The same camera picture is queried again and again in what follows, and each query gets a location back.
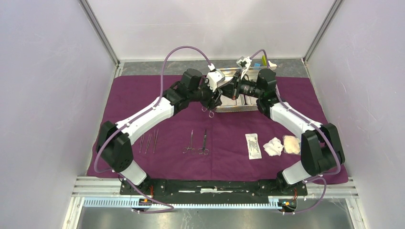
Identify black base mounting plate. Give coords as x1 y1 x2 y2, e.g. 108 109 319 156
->
137 178 308 204

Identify steel two-compartment tray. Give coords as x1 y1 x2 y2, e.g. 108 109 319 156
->
214 68 278 113

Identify yellow-green plastic block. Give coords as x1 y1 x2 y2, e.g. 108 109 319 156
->
261 55 268 67

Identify white gauze packet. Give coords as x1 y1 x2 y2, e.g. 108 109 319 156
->
263 137 284 156

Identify aluminium frame post right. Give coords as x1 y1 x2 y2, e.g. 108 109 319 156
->
302 0 344 66

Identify white plastic block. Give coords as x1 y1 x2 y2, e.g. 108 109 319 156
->
268 60 277 70

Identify maroon cloth wrap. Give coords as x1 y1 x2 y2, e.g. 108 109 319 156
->
102 75 329 181

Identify steel hemostat clamp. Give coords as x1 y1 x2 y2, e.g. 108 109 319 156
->
202 106 216 118

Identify steel forceps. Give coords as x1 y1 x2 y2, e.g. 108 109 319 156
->
145 134 152 154
153 129 159 153

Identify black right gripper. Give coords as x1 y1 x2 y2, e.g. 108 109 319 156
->
219 71 263 101

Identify steel surgical scissors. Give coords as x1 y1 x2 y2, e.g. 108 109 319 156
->
198 129 209 155

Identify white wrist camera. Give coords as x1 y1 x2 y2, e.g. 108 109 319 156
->
206 63 225 92
236 56 252 79

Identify white gauze pad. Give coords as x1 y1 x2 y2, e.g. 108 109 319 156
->
283 135 301 155

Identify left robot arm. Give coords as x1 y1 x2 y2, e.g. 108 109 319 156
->
94 69 225 195

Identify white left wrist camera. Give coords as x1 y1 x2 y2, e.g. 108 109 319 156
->
206 63 225 92

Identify aluminium frame rail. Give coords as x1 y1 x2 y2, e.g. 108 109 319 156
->
63 177 369 229
79 0 120 165

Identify green suture packet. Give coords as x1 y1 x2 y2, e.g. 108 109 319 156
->
245 133 262 160

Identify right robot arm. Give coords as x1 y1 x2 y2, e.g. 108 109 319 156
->
218 69 345 195

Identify aluminium front frame rail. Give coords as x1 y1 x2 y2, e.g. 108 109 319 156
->
63 177 369 229

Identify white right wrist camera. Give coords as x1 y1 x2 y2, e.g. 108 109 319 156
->
236 56 252 79

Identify steel needle holder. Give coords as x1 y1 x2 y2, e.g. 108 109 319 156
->
182 130 195 155

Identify aluminium frame rail left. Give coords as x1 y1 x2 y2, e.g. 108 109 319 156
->
79 0 120 165

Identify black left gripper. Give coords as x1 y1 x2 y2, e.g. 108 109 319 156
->
188 75 223 111

